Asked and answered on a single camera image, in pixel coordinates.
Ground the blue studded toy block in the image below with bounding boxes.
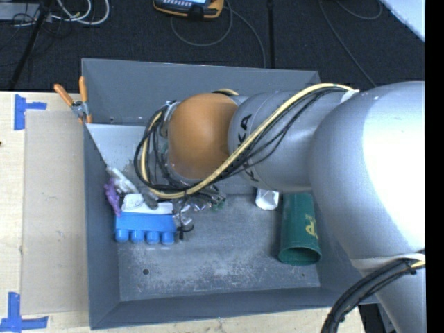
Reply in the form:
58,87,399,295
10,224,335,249
113,210,178,246

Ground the grey metal bin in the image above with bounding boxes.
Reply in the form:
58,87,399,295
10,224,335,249
80,58,379,330

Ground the white flat packet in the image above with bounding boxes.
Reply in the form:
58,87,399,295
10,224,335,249
121,193,175,215

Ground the white crumpled cloth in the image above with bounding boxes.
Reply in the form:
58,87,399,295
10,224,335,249
255,187,280,211

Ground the white plastic toy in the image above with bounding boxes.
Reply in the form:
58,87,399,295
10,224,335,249
105,166,139,196

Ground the purple toy animal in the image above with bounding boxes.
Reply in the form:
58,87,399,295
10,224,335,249
103,178,123,218

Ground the dark green cup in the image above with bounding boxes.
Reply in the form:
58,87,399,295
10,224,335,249
277,192,323,267

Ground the black cylinder on white bracket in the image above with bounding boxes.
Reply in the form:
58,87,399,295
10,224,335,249
175,214,195,242

